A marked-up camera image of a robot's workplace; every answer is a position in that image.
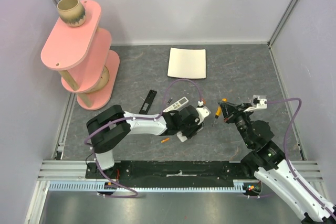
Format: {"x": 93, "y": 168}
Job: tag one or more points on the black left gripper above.
{"x": 195, "y": 128}

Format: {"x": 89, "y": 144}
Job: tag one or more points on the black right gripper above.
{"x": 234, "y": 113}

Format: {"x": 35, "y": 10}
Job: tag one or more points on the orange battery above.
{"x": 165, "y": 140}

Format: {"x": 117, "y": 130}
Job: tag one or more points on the white remote control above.
{"x": 177, "y": 105}

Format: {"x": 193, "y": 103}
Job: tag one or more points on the black remote control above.
{"x": 148, "y": 102}

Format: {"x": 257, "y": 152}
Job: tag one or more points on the small white box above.
{"x": 181, "y": 137}

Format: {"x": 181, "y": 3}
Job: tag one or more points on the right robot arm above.
{"x": 270, "y": 164}

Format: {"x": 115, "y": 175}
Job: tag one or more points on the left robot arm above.
{"x": 107, "y": 129}

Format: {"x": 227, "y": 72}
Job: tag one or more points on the white square plate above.
{"x": 187, "y": 63}

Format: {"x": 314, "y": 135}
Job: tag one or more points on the beige cup on lower shelf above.
{"x": 104, "y": 78}

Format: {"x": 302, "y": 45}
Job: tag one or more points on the pink three tier shelf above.
{"x": 79, "y": 55}

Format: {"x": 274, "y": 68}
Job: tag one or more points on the beige ceramic mug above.
{"x": 71, "y": 12}

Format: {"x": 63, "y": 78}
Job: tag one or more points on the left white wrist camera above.
{"x": 203, "y": 111}

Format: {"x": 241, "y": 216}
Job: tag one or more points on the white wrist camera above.
{"x": 259, "y": 102}
{"x": 203, "y": 111}

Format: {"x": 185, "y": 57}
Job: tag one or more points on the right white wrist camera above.
{"x": 259, "y": 102}

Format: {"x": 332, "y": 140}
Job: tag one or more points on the light blue cable duct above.
{"x": 236, "y": 186}

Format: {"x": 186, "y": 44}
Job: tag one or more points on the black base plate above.
{"x": 178, "y": 173}

